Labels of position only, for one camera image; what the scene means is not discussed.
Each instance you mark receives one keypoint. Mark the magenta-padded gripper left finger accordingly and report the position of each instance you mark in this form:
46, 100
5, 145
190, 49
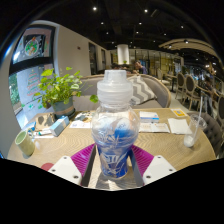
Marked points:
65, 168

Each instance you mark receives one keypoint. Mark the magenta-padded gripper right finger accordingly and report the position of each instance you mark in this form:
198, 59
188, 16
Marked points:
158, 168

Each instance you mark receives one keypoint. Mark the clear blue-labelled drink bottle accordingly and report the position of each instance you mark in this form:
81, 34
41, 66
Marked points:
115, 140

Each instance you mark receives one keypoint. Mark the white tube with green cap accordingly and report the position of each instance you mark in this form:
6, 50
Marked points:
44, 132

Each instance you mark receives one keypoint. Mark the clear plastic cup with straw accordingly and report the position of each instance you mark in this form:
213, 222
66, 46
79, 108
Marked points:
190, 140

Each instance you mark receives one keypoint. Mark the light blue carton box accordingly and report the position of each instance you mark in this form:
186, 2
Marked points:
59, 125

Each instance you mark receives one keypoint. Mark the colourful printed leaflet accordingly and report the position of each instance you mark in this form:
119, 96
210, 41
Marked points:
80, 124

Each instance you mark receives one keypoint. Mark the white paper napkin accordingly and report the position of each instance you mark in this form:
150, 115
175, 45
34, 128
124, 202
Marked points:
179, 126

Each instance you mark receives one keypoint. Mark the pale green mug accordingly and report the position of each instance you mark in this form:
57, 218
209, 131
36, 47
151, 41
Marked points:
24, 143

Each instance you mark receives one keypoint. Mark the brown kraft paper card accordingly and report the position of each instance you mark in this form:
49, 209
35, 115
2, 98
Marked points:
44, 121

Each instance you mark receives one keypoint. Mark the flat blue and white box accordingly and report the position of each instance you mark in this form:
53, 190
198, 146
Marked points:
30, 126

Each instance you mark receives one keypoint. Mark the small yellow card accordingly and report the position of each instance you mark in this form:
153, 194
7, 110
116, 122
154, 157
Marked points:
178, 112

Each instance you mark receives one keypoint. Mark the grey tufted armchair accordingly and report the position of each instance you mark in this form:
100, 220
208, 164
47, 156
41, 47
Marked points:
211, 133

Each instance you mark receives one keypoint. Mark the grey curved sofa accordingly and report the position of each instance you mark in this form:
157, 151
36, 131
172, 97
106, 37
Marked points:
161, 91

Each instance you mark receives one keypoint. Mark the grey chevron cushion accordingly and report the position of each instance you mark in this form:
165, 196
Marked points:
141, 90

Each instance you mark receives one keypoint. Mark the green potted plant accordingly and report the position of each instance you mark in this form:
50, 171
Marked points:
58, 88

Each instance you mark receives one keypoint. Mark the group of beige dining chairs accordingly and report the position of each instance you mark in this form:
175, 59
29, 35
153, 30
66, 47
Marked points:
189, 86

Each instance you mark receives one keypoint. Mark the person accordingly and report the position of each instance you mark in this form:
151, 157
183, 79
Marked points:
140, 68

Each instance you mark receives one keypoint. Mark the window with festive decals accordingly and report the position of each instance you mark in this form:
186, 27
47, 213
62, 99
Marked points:
31, 66

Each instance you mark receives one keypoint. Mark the white round column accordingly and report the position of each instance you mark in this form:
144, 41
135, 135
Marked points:
123, 54

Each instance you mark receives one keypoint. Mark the group of ceiling spotlights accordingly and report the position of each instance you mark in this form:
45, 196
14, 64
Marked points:
94, 8

